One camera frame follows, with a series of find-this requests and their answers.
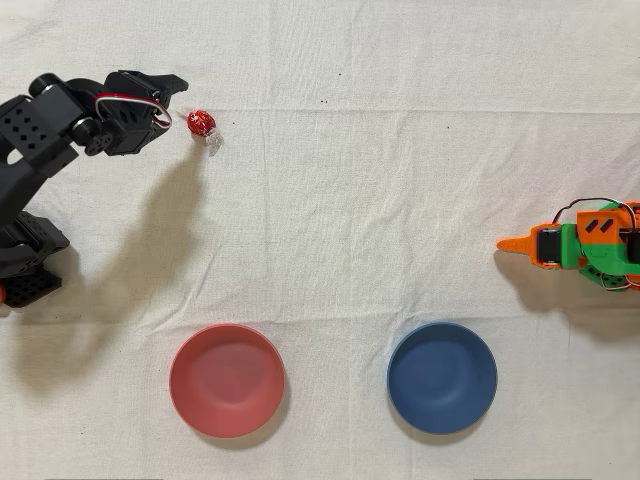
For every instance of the red candy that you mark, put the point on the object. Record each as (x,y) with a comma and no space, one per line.
(201,123)

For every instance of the blue bowl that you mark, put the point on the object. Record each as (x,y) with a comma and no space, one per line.
(442,377)

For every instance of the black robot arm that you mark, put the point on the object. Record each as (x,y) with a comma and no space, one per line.
(35,130)

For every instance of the white wrinkled tablecloth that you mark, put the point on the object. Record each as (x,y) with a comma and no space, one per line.
(330,200)

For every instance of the red bowl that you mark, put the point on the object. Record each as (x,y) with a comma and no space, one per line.
(227,382)

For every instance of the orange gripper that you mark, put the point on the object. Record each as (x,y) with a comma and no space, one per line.
(550,246)

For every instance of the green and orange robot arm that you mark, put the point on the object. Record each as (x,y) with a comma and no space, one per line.
(602,250)

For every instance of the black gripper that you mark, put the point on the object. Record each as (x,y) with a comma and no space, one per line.
(141,82)

